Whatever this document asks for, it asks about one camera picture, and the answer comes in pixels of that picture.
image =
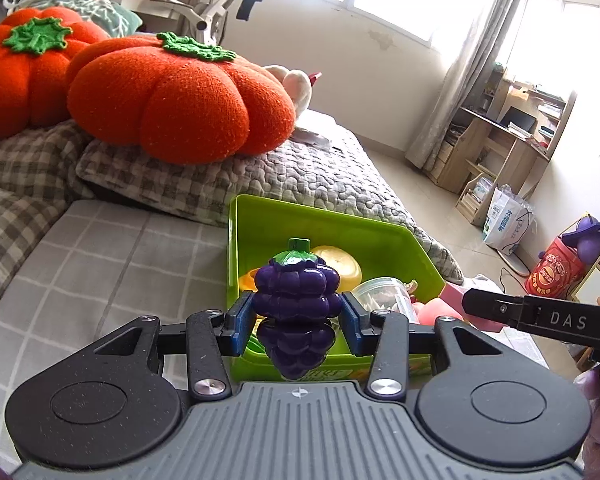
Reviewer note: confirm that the purple plush toy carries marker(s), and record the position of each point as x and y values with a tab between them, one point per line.
584	239

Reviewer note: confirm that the grey curtain right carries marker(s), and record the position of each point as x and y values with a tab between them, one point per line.
480	49

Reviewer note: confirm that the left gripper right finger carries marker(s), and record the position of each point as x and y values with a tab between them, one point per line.
383	335

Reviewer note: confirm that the person's right hand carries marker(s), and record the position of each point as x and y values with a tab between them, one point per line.
589	385

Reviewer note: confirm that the clear cotton swab jar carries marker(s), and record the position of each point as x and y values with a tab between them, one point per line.
385	294

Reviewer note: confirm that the small orange pumpkin pillow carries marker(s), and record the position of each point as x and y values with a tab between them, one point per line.
36	48

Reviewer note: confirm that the teal leaf pattern pillow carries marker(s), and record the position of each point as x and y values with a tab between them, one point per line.
111	16

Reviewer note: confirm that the white office chair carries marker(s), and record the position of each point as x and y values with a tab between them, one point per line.
205	20

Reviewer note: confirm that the beige starfish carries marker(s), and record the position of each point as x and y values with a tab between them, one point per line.
411	286

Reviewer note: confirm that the grey knitted blanket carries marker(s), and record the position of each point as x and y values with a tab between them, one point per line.
43	171

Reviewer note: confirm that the yellow toy pot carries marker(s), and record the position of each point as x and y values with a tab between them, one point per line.
349	270

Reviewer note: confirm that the pink white plush toy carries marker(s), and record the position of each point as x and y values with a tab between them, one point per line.
296	83

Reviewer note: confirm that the orange toy lid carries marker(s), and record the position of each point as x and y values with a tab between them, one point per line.
247	282

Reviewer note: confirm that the purple toy grapes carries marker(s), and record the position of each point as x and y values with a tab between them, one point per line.
297	297

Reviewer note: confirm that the large orange pumpkin pillow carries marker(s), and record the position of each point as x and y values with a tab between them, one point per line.
178	100

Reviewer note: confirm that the red gift bag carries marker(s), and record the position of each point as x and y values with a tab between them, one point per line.
558	269

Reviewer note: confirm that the pink pig toy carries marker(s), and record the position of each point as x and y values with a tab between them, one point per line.
427	314

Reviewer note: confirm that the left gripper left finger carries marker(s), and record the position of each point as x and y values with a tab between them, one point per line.
210	337

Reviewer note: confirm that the green plastic bin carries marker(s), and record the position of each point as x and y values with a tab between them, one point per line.
359	249

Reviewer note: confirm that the wooden desk shelf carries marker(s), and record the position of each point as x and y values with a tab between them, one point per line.
505	133

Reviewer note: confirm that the grey checked bed sheet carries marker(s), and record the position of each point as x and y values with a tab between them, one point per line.
101	265

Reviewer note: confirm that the white paper shopping bag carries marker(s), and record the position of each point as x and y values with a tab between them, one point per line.
508	220

